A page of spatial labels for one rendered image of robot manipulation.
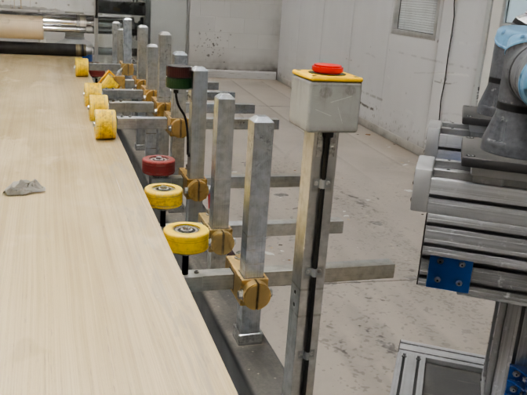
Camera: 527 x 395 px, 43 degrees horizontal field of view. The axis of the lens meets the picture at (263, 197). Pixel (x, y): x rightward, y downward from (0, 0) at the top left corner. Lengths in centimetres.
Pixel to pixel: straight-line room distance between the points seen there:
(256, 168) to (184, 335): 37
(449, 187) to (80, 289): 77
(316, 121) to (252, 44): 973
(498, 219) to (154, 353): 82
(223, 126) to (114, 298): 53
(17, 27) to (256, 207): 285
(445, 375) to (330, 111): 151
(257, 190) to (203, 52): 932
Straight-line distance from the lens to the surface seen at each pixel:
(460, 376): 226
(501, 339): 180
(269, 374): 117
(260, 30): 1058
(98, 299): 95
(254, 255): 118
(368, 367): 262
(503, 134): 140
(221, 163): 138
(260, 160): 113
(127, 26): 307
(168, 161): 164
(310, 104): 84
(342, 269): 131
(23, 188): 141
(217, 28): 1044
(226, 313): 136
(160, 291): 97
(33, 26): 387
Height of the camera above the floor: 132
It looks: 17 degrees down
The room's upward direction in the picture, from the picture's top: 4 degrees clockwise
